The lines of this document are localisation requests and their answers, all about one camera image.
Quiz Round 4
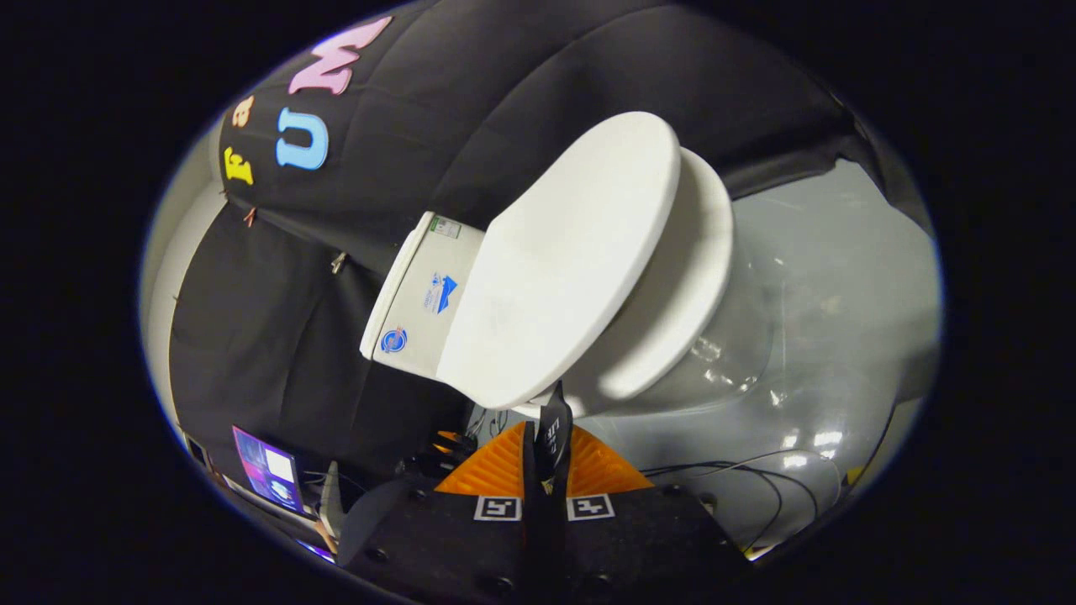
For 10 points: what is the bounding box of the computer monitor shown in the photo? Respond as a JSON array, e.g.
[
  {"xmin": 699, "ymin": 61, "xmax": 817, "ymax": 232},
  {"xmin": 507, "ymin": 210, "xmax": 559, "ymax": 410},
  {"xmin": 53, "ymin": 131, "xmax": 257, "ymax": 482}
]
[{"xmin": 232, "ymin": 425, "xmax": 306, "ymax": 516}]

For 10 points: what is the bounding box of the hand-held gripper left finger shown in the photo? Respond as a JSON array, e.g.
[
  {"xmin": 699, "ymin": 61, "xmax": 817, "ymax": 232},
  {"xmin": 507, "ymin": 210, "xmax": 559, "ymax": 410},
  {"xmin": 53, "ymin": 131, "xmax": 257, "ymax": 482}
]
[{"xmin": 336, "ymin": 422, "xmax": 546, "ymax": 605}]

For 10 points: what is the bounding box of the black lid handle tab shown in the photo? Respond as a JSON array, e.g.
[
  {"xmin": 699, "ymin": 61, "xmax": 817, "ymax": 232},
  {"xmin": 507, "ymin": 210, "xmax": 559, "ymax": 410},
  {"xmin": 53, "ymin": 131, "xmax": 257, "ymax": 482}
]
[{"xmin": 538, "ymin": 382, "xmax": 575, "ymax": 492}]

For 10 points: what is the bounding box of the white toilet seat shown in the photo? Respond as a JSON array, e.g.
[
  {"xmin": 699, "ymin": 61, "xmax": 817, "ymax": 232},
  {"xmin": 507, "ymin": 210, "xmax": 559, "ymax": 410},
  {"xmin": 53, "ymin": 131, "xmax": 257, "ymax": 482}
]
[{"xmin": 580, "ymin": 147, "xmax": 736, "ymax": 402}]

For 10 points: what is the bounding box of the black backdrop cloth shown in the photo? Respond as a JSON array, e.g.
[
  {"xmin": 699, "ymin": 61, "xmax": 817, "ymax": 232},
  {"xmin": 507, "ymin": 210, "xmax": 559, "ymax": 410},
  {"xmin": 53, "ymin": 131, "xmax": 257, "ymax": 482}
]
[{"xmin": 168, "ymin": 0, "xmax": 934, "ymax": 484}]

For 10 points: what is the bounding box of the black floor cable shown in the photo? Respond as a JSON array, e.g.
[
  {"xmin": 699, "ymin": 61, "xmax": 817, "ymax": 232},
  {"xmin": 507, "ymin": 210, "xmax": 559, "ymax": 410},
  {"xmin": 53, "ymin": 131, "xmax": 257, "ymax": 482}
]
[{"xmin": 639, "ymin": 458, "xmax": 843, "ymax": 554}]

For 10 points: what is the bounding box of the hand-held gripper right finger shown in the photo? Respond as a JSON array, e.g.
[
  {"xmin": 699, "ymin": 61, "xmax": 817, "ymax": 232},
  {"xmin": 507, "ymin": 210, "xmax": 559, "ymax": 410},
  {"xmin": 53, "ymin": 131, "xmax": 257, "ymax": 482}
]
[{"xmin": 545, "ymin": 424, "xmax": 745, "ymax": 605}]

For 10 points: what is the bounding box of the white toilet body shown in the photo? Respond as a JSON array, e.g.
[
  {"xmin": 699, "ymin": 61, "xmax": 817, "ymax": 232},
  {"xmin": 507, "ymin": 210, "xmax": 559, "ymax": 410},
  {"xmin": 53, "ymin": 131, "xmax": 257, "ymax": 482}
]
[{"xmin": 360, "ymin": 210, "xmax": 778, "ymax": 419}]

